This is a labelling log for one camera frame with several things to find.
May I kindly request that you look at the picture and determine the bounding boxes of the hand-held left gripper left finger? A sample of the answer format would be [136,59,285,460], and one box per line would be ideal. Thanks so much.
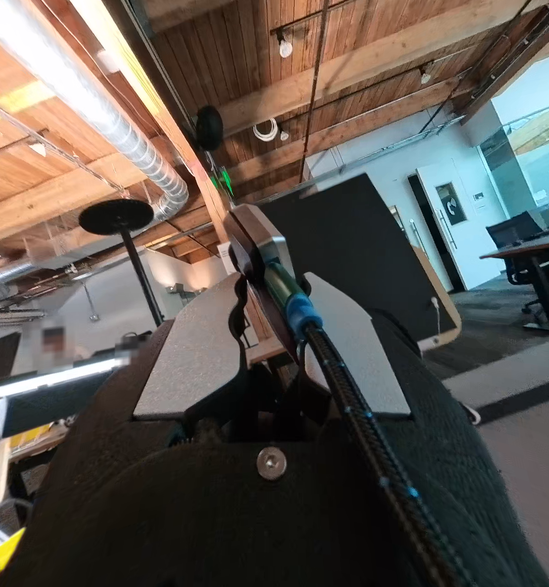
[132,273,250,420]

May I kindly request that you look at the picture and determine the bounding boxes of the black computer monitor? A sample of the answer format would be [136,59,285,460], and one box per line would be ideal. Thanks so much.
[0,381,101,438]

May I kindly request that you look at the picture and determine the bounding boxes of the black dome ceiling camera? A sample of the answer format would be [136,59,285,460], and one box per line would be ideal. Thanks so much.
[196,105,224,152]

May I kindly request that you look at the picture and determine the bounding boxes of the green exit sign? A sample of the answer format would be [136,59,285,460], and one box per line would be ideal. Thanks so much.
[210,167,234,198]

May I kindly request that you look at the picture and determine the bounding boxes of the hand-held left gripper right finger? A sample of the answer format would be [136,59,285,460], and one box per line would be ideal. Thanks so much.
[300,272,412,419]

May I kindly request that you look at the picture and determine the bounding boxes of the white booth door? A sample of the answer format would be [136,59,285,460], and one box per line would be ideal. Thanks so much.
[407,164,470,294]

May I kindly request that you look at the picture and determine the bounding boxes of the grey metal port hub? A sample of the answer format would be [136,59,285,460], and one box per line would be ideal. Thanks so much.
[221,204,302,363]

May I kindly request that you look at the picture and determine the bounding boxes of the black braided hdmi cable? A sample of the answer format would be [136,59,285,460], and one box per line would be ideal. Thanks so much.
[262,261,472,587]

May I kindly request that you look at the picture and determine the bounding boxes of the ceiling sprinkler pipe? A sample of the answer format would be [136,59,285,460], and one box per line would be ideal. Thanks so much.
[301,0,330,171]

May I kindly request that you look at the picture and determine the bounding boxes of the dark phone sign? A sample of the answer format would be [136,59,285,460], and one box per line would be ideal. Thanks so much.
[435,182,464,226]

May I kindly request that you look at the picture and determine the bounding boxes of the black office chair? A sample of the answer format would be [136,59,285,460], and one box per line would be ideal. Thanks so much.
[485,211,549,312]

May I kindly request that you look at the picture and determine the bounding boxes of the black partition panel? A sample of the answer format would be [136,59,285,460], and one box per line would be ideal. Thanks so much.
[255,172,462,354]

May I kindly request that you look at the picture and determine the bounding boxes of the dark wooden office desk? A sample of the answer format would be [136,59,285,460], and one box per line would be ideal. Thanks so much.
[481,234,549,331]

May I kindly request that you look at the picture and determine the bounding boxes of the narrow silver air duct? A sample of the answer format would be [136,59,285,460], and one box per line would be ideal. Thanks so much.
[0,257,39,296]

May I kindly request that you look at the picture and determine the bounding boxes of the black round disc stand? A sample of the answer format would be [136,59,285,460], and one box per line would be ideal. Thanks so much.
[79,199,166,327]

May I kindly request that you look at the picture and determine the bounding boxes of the white led light panel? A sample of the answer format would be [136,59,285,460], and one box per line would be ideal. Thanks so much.
[0,355,130,402]

